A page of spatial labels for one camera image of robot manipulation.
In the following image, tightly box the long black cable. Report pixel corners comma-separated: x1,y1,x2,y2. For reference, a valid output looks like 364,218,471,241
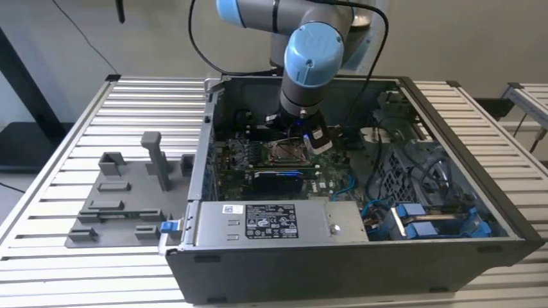
365,117,408,193

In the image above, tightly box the metal drive cage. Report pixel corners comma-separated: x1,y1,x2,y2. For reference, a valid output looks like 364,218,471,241
359,108,476,206

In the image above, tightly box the metal slat side table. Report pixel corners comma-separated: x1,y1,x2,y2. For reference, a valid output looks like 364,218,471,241
499,81,548,132

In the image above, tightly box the silver power supply unit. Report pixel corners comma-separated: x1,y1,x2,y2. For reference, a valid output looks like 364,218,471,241
195,200,369,248

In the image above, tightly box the red black wire bundle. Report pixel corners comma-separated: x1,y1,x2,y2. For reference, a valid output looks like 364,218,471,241
361,211,389,230

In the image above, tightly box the grey parts rack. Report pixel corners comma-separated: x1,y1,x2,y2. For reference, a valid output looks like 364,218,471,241
64,130,197,248

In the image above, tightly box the black RAM stick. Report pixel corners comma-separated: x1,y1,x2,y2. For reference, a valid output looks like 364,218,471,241
252,162,316,169

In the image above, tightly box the green RAM stick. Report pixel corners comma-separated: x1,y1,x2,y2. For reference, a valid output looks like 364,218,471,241
99,211,145,219

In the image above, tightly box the black floor stand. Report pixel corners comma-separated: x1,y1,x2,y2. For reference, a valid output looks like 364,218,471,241
0,27,76,174

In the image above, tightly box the dark grey PC case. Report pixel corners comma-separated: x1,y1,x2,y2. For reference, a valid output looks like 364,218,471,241
157,72,547,305

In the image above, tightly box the green motherboard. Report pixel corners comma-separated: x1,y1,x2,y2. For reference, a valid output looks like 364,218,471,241
209,126,357,201

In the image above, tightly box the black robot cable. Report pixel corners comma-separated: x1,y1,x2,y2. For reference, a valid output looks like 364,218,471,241
187,0,284,78
319,0,391,129

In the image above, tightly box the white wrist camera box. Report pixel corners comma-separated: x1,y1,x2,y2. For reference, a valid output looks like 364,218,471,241
301,126,335,154

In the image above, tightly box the grey case latch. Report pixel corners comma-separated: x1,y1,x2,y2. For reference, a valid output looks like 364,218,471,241
377,89,408,108

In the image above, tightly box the blue wire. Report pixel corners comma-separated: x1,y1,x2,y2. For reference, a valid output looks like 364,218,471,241
333,175,357,196
361,198,387,232

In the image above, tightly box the silver rounded metal bracket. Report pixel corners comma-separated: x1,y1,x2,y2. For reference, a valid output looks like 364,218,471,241
357,126,383,144

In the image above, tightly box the blue disk carrier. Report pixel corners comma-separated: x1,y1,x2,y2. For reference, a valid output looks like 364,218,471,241
396,203,425,221
404,222,435,240

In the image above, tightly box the blue plastic bracket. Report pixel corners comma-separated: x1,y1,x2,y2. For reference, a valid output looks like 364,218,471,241
468,207,493,239

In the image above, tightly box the black graphics card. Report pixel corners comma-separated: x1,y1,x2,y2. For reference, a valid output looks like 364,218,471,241
251,169,305,197

